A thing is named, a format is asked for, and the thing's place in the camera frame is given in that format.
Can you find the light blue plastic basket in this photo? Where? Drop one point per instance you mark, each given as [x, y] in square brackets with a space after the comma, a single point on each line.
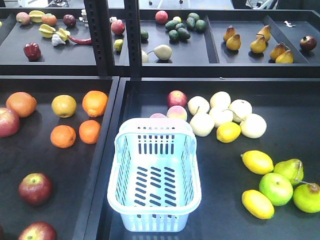
[154, 182]

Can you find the red apple behind basket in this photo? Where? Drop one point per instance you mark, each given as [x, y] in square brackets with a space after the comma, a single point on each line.
[176, 98]

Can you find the pink peach left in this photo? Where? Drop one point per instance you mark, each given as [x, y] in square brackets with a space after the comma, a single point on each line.
[158, 115]

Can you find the pink peach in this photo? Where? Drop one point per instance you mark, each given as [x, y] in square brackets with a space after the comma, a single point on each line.
[178, 112]
[158, 115]

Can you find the pink peach right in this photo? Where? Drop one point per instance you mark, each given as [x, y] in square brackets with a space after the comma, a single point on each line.
[178, 112]

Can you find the white pear front left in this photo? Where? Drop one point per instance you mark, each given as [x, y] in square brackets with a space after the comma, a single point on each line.
[202, 124]

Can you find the white pear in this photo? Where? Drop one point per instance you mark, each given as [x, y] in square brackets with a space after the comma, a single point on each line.
[202, 124]
[253, 126]

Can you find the orange near right edge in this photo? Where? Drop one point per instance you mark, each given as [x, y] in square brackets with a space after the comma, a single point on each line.
[94, 103]

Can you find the yellow lemon top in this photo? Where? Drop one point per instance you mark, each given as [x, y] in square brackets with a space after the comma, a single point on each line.
[228, 132]

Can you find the yellow lemon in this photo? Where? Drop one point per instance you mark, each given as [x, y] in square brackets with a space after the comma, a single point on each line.
[257, 204]
[257, 162]
[228, 132]

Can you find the small orange right front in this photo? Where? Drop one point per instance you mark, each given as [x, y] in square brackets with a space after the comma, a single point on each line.
[89, 131]

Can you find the small orange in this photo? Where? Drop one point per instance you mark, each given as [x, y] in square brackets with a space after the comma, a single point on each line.
[89, 131]
[63, 136]

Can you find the white pear front right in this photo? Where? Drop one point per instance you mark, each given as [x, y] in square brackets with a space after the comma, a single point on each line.
[253, 126]

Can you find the yellow pear apple right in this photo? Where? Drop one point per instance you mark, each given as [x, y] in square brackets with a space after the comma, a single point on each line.
[64, 106]

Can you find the small orange right middle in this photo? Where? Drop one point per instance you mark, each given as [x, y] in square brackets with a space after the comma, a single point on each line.
[63, 136]

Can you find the black wood display table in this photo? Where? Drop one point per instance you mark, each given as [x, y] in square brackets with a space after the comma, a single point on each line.
[72, 208]

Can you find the black upper display shelf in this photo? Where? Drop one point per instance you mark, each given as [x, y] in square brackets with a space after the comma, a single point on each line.
[235, 43]

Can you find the yellow lemon right upper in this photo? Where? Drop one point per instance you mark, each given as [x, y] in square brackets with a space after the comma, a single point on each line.
[257, 162]

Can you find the red chili pepper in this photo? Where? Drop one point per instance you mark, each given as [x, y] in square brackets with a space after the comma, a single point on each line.
[87, 41]

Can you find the yellow lemon right lower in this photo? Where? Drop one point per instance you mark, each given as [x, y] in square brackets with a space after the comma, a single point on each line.
[257, 204]

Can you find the white garlic bulb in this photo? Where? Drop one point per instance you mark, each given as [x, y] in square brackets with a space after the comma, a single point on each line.
[57, 40]

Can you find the green apple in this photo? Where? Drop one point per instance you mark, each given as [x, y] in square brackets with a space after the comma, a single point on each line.
[277, 188]

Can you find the orange behind center apple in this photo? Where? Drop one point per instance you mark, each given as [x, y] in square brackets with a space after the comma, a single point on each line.
[22, 103]

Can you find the green pear upper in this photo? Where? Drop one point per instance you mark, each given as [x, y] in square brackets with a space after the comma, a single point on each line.
[292, 169]

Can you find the green pear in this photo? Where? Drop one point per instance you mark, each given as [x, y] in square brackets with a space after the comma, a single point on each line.
[292, 169]
[306, 196]

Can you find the red apple middle right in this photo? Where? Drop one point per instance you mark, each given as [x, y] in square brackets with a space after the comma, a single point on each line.
[35, 189]

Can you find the yellow starfruit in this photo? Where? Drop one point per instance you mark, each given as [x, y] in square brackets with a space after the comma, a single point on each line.
[46, 30]

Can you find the red bell pepper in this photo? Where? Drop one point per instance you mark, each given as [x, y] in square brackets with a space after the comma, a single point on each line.
[32, 51]

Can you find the red apple center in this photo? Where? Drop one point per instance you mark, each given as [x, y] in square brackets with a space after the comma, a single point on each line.
[9, 122]

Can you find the red apple front right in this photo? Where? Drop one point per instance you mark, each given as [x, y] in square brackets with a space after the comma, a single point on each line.
[38, 230]

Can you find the green pear lower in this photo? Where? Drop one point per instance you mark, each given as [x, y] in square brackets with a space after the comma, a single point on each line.
[306, 196]

